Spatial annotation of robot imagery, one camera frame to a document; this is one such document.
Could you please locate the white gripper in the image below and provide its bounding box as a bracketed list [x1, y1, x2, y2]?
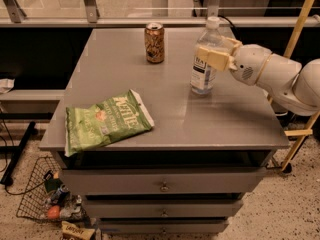
[195, 36, 272, 86]

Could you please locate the blue-labelled clear plastic bottle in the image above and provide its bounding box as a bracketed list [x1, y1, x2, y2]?
[190, 16, 224, 95]

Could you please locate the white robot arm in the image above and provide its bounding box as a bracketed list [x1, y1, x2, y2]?
[191, 37, 319, 116]

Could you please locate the brown soda can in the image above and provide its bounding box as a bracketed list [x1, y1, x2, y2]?
[144, 22, 165, 63]

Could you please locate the top grey drawer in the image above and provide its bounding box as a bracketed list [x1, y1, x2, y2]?
[59, 167, 266, 195]

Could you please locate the grey drawer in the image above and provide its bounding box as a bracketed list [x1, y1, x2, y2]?
[98, 220, 228, 235]
[84, 200, 243, 218]
[59, 167, 266, 195]

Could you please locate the grey drawer cabinet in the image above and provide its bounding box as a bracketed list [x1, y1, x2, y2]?
[41, 28, 288, 224]

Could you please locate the green kettle chips bag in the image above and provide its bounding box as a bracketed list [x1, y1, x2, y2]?
[65, 89, 154, 157]

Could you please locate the middle grey drawer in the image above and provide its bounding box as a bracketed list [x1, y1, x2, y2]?
[84, 200, 243, 218]

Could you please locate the bottom grey drawer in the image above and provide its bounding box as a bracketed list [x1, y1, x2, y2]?
[98, 220, 228, 235]

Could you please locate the metal window railing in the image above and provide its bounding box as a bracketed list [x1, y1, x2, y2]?
[0, 0, 319, 27]

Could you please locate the orange fruit in basket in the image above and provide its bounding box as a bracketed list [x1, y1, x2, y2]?
[47, 205, 60, 219]

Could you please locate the yellow chips bag on floor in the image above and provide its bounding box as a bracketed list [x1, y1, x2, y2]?
[61, 221, 95, 240]

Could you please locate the black metal stand leg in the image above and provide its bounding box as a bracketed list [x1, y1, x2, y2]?
[0, 122, 37, 186]

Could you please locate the black power cable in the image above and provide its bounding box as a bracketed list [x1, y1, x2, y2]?
[218, 14, 241, 40]

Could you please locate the yellow wooden frame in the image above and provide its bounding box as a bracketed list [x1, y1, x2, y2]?
[271, 0, 320, 173]

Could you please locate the black wire basket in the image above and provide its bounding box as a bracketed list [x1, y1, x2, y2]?
[16, 157, 86, 223]

